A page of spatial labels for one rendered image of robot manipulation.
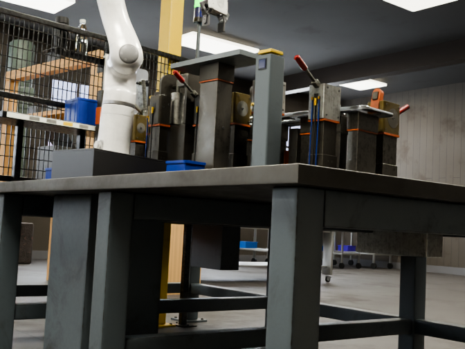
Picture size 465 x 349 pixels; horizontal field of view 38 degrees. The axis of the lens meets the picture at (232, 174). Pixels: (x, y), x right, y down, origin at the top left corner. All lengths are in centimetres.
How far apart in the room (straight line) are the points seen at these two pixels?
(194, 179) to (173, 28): 253
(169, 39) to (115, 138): 162
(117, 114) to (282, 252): 125
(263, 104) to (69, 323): 99
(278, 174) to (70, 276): 124
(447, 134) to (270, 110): 1031
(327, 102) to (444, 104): 1033
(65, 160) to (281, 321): 131
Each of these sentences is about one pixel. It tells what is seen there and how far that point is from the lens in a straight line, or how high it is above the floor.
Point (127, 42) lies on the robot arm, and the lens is 252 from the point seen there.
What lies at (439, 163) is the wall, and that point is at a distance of 1246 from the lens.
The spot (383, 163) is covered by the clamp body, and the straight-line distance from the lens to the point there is 253.
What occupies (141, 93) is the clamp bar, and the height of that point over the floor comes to 115.
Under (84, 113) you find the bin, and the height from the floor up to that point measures 108.
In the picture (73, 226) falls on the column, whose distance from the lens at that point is 244.
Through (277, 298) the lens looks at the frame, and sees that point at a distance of 142.
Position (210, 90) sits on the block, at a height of 105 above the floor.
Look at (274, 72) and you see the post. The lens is 225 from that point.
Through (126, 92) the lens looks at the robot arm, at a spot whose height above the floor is 104.
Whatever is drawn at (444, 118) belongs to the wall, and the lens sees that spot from 1253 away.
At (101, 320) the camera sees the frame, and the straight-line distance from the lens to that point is 203.
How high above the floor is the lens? 57
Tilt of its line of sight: 5 degrees up
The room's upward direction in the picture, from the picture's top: 3 degrees clockwise
